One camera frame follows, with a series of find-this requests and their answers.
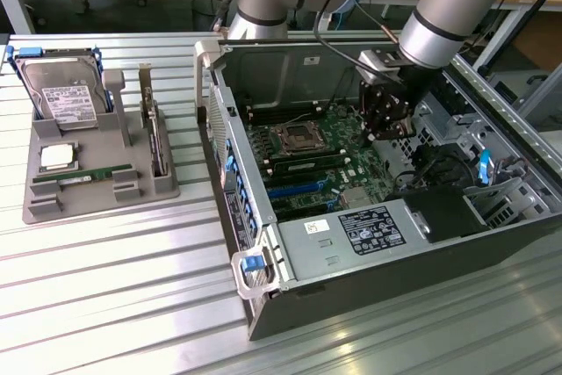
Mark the open grey PC case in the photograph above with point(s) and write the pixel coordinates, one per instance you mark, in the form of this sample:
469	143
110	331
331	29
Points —
351	261

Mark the blue expansion slot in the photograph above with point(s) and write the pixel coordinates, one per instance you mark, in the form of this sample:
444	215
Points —
298	189

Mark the grey computer case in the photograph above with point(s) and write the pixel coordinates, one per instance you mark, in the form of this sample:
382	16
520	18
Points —
527	94

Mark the graphics card with metal bracket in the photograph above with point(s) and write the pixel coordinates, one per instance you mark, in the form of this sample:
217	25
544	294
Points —
153	129

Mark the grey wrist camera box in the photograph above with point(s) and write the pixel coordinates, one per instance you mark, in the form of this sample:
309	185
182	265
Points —
379	60

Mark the silver CPU chip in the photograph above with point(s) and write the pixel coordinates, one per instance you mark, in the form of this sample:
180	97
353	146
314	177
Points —
58	158

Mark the green RAM stick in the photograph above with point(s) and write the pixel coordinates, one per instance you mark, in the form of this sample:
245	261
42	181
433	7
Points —
83	175

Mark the grey power supply with labels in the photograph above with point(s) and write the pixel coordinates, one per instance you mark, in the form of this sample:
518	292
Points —
351	239

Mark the green motherboard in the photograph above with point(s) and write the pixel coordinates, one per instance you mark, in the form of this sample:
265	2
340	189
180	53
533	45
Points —
347	164

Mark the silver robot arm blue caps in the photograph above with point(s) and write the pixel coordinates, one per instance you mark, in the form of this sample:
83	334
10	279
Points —
432	32

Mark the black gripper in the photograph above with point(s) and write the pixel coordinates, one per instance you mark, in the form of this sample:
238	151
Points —
388	105

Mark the blue case latch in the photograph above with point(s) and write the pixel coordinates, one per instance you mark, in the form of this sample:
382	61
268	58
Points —
252	264

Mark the large brown cardboard box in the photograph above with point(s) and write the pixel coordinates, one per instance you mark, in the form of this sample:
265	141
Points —
540	43

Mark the grey parts rack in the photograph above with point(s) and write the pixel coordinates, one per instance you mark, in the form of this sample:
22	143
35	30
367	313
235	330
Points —
88	199

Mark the CPU socket with metal frame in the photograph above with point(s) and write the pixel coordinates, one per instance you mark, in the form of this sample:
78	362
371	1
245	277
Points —
293	138

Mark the black plastic shroud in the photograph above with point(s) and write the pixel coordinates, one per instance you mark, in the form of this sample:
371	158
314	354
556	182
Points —
443	212

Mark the hard disk in blue carrier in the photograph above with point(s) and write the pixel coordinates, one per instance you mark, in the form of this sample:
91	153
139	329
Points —
66	94

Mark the dark installed RAM stick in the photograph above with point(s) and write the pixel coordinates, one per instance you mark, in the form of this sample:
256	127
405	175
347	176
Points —
307	166

